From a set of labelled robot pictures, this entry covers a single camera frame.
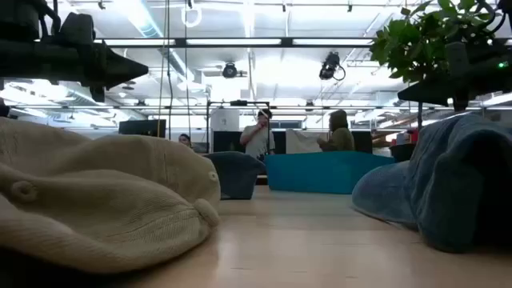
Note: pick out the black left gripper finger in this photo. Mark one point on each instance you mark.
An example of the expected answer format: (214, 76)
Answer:
(124, 68)

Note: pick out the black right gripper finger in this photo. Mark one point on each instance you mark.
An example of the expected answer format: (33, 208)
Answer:
(428, 92)

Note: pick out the blue denim cap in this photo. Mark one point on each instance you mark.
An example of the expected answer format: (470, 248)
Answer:
(448, 188)

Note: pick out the beige cotton cap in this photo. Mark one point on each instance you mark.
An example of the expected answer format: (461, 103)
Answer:
(108, 200)

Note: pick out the navy blue cap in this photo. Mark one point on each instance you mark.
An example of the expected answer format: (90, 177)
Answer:
(236, 174)

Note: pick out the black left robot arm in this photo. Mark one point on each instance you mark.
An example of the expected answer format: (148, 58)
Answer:
(18, 18)

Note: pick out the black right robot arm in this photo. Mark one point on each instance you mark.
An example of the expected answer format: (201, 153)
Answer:
(500, 16)

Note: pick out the green leafy plant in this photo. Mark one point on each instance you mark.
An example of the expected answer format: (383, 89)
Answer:
(416, 40)

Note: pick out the black computer monitor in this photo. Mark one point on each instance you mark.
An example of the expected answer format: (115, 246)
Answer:
(142, 128)
(362, 142)
(228, 142)

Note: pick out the black waste bin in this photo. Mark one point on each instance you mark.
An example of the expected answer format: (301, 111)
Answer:
(402, 153)

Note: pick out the seated person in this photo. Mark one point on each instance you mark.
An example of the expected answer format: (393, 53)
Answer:
(185, 140)

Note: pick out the black ceiling spotlight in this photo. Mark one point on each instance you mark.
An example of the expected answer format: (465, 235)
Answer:
(229, 70)

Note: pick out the blue plastic bin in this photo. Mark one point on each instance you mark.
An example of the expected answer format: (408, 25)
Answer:
(324, 172)

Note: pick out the white sheet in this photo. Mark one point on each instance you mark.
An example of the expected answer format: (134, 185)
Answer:
(302, 142)

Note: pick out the standing person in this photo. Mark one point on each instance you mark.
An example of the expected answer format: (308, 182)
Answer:
(258, 138)

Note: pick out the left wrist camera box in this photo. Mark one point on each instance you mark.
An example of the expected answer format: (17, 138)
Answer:
(78, 28)

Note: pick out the black overhead camera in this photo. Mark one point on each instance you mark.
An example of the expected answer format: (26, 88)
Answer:
(330, 66)

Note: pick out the black frame crossbar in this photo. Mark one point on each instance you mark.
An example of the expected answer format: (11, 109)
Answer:
(240, 42)

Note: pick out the black metal stand frame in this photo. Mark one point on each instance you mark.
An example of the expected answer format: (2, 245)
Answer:
(238, 103)

